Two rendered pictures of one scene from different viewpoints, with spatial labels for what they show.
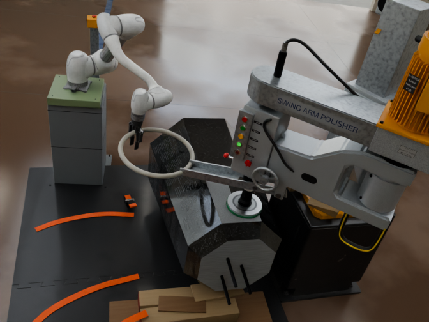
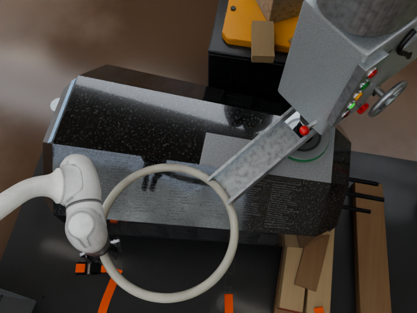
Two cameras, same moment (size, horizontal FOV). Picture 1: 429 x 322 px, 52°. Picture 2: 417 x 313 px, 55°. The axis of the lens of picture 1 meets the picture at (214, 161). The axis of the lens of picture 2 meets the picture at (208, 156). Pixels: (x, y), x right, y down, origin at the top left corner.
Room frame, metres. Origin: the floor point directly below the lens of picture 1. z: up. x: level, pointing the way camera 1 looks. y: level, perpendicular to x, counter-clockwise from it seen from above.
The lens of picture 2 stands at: (1.97, 0.58, 2.29)
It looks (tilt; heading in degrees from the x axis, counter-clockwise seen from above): 67 degrees down; 300
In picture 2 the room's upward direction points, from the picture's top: straight up
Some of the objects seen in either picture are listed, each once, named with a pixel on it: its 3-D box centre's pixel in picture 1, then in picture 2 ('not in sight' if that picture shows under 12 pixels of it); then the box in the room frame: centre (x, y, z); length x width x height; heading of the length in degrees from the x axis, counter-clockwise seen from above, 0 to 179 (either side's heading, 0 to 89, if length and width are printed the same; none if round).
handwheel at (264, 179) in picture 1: (267, 176); (379, 91); (1.85, -0.29, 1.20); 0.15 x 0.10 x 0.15; 67
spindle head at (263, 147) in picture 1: (274, 144); (355, 49); (1.97, -0.30, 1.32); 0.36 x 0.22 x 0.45; 67
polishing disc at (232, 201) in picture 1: (244, 203); (301, 135); (2.01, -0.23, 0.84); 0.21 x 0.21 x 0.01
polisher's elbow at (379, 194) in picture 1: (382, 186); not in sight; (1.75, -0.83, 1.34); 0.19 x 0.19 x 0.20
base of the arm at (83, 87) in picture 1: (76, 83); not in sight; (2.98, 1.16, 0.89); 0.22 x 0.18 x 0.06; 5
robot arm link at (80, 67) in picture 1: (78, 66); not in sight; (3.00, 1.15, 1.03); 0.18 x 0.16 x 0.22; 134
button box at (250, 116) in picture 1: (242, 135); (353, 92); (1.93, -0.12, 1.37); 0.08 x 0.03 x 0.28; 67
